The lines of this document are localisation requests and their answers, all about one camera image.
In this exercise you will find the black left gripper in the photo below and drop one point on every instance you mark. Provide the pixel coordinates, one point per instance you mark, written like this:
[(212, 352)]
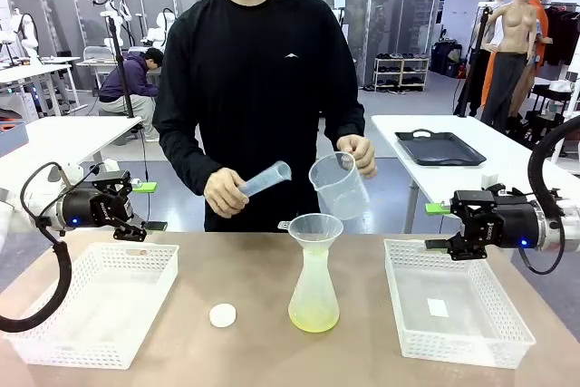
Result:
[(99, 206)]

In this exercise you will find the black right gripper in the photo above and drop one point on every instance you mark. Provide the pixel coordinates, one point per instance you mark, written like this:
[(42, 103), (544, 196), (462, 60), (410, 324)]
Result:
[(498, 219)]

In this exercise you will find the white perforated plastic basket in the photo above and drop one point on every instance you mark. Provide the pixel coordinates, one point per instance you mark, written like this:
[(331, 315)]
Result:
[(90, 305), (457, 337)]

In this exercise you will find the clear plastic measuring beaker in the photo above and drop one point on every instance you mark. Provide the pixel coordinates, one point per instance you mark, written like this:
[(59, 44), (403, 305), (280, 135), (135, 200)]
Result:
[(340, 192)]

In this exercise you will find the clear plastic graduated cylinder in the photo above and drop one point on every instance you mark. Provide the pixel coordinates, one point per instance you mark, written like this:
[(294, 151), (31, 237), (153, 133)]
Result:
[(267, 177)]

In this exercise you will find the white round flask cap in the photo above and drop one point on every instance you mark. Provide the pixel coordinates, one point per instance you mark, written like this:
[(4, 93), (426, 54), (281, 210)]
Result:
[(222, 315)]

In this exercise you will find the translucent plastic funnel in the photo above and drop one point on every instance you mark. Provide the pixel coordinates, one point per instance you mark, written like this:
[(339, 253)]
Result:
[(315, 233)]

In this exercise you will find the translucent plastic conical flask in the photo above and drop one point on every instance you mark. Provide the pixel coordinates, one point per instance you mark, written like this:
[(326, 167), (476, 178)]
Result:
[(313, 305)]

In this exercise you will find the person's left forearm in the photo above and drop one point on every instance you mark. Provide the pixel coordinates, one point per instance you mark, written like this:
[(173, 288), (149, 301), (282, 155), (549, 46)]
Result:
[(351, 122)]

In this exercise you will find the person's right forearm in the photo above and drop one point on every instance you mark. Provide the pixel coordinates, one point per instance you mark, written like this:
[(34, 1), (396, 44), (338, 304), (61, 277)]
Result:
[(186, 160)]

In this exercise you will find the person's right hand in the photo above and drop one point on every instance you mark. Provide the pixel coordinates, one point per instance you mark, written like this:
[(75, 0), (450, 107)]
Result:
[(224, 196)]

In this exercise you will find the person's left hand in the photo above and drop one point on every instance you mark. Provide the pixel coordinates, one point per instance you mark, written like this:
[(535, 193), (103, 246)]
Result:
[(364, 156)]

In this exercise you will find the white paper label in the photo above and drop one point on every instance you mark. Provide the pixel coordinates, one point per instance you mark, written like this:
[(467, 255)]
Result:
[(437, 307)]

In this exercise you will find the black plastic tray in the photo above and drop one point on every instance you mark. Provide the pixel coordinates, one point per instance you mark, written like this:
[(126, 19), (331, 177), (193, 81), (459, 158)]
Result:
[(439, 149)]

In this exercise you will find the white side table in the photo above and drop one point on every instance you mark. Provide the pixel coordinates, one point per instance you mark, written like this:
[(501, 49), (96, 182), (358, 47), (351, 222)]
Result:
[(68, 138), (512, 151)]

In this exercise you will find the person in purple jacket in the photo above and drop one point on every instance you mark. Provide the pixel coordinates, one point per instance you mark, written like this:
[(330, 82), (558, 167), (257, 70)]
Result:
[(127, 88)]

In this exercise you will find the grey blue storage box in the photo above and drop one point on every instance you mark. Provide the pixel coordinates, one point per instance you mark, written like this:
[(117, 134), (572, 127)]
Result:
[(11, 138)]

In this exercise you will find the black tripod pole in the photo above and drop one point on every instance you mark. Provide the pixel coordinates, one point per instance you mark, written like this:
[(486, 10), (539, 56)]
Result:
[(118, 56), (476, 56)]

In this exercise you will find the white shoe rack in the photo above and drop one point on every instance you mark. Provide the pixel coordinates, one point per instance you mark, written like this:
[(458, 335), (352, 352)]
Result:
[(403, 72)]

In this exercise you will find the person in black sweater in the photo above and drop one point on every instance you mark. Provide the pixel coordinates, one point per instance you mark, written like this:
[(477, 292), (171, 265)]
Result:
[(258, 88)]

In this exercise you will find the black luggage bags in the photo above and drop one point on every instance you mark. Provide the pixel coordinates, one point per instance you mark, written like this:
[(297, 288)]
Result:
[(446, 58)]

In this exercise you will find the beige mannequin with grey trousers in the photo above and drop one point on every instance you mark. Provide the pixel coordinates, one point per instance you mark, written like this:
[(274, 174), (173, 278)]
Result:
[(512, 24)]

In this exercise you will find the rack of dark clothes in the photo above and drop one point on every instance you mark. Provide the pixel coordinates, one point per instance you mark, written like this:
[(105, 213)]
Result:
[(564, 38)]

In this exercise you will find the mannequin with orange garment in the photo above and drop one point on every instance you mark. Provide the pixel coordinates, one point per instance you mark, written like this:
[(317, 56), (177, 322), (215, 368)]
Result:
[(541, 15)]

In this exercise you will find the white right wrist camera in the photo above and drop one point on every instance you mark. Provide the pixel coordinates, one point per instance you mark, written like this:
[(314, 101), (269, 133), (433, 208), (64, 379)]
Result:
[(489, 180)]

